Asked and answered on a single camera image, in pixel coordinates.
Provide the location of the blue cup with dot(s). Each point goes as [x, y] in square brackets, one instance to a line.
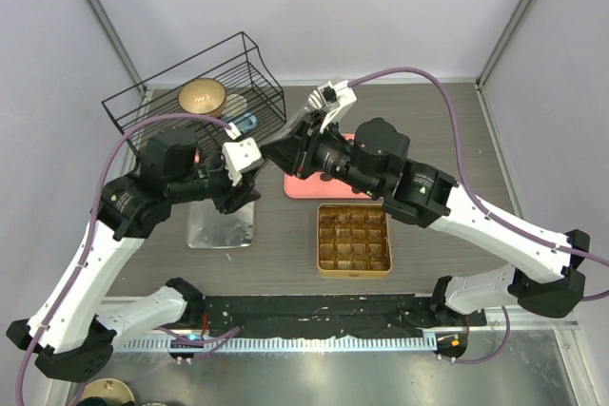
[246, 122]

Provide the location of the white cable duct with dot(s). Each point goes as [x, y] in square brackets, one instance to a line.
[159, 343]

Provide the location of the gold chocolate box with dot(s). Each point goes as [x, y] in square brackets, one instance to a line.
[353, 241]

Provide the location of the metal tongs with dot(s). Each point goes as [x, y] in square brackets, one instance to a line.
[304, 111]

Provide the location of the black wire rack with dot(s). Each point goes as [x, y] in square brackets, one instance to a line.
[228, 81]

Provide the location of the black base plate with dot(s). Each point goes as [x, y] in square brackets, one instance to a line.
[322, 316]

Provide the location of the round object bottom left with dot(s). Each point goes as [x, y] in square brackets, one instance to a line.
[104, 391]

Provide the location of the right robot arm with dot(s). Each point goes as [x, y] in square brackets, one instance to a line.
[537, 276]

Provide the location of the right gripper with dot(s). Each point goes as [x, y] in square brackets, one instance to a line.
[296, 153]

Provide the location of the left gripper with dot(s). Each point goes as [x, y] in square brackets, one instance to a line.
[235, 197]

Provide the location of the gold bowl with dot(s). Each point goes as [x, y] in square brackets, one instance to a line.
[204, 96]

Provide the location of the pink tray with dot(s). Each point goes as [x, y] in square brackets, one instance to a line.
[321, 186]

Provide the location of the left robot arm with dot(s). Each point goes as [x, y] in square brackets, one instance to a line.
[70, 337]

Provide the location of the silver box lid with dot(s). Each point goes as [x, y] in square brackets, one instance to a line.
[209, 229]

